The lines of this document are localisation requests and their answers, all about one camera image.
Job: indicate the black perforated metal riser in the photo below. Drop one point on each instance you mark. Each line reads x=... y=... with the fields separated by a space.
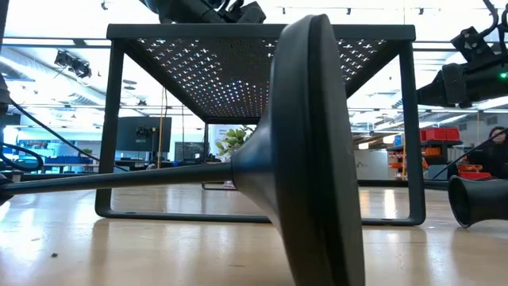
x=190 y=31

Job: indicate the black ceiling-mounted camera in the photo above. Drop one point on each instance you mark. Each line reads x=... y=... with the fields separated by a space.
x=75 y=65

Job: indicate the small green potted plant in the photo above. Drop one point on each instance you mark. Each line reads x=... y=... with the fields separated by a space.
x=234 y=139

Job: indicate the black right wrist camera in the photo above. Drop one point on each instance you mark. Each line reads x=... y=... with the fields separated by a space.
x=472 y=43

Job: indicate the black aluminium table frame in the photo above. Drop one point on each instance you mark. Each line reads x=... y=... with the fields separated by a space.
x=397 y=184

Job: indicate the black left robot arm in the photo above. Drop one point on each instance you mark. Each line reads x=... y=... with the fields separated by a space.
x=178 y=10

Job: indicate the small dark screen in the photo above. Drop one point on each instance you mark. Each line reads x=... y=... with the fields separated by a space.
x=189 y=151

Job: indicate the black computer monitor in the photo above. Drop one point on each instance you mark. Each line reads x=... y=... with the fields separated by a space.
x=131 y=135

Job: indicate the red plastic bin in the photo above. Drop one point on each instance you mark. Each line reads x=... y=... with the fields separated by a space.
x=474 y=175

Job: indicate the storage rack with red bins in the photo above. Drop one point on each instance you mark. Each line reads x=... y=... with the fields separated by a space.
x=438 y=135

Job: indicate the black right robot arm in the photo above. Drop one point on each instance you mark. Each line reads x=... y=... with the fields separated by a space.
x=488 y=83

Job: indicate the tall black candlestick holder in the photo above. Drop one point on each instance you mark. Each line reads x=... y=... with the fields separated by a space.
x=482 y=202
x=309 y=159

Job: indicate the person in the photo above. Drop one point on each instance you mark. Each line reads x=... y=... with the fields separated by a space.
x=496 y=155

